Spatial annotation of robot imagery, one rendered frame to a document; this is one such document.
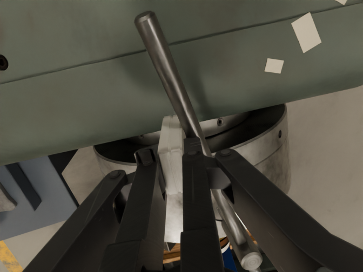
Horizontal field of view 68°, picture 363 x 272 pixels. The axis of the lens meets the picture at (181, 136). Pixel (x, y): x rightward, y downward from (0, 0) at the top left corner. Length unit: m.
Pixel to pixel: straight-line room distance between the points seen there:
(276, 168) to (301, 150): 1.50
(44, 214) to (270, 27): 0.91
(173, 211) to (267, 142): 0.15
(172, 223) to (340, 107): 1.64
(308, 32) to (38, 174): 0.84
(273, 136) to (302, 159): 1.56
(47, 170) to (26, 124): 0.64
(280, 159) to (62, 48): 0.29
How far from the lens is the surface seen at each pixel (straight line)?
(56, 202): 0.99
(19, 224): 1.09
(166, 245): 0.43
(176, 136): 0.17
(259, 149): 0.34
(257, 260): 0.29
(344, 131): 1.98
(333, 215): 2.29
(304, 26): 0.28
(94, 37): 0.26
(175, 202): 0.34
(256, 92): 0.28
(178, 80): 0.16
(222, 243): 0.56
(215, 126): 0.35
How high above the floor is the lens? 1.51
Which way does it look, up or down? 68 degrees down
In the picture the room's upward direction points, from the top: 170 degrees clockwise
